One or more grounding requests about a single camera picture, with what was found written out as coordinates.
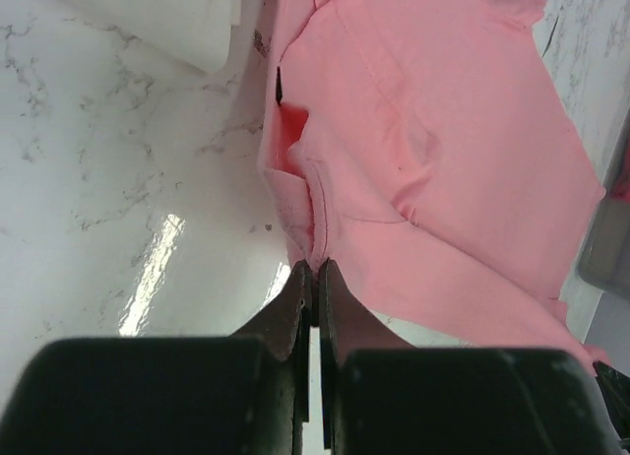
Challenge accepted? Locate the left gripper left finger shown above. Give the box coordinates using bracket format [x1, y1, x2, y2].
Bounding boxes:
[1, 263, 313, 454]

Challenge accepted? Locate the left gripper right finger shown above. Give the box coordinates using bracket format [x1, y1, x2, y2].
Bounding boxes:
[317, 260, 620, 454]

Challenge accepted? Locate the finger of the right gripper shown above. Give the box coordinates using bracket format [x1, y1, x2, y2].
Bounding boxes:
[594, 361, 630, 435]

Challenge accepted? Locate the pink t shirt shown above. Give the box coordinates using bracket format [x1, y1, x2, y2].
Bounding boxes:
[259, 0, 604, 369]

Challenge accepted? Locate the grey plastic tray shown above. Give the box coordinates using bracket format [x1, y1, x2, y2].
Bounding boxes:
[578, 125, 629, 299]

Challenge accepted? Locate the crimson t shirt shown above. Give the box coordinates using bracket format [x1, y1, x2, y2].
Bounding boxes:
[610, 175, 630, 203]

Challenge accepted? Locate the folded cream t shirt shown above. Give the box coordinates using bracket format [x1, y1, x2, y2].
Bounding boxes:
[74, 0, 242, 73]

